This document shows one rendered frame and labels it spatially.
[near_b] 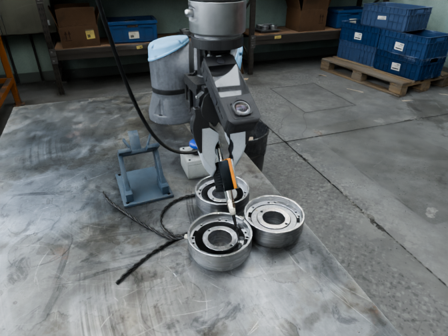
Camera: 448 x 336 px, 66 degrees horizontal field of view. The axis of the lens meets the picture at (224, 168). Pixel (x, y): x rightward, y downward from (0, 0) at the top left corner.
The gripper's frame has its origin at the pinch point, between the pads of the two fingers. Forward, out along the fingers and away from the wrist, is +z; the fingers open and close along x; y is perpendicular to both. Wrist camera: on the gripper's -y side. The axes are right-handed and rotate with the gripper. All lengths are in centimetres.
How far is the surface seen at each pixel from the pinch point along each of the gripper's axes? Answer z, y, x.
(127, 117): 13, 59, 7
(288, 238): 10.5, -8.4, -8.1
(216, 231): 10.6, -2.3, 2.2
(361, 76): 86, 255, -276
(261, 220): 10.2, -3.0, -6.0
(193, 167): 10.1, 18.6, -0.6
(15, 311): 13.2, -4.0, 33.0
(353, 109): 94, 193, -214
